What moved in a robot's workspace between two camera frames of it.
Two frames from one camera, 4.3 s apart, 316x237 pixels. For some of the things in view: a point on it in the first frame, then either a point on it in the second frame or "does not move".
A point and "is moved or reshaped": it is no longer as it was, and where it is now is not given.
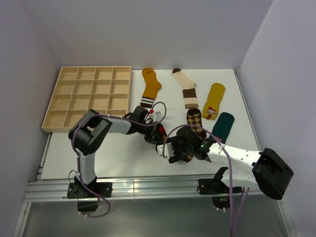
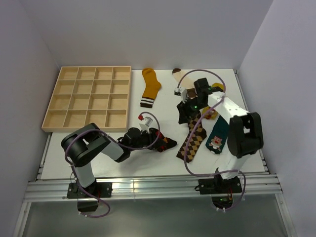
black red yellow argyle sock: [162, 131] is moved or reshaped
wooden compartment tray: [106, 90] does not move
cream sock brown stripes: [188, 87] does not move
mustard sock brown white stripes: [152, 86] does not move
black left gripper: [154, 137] → [151, 136]
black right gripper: [174, 139] → [184, 112]
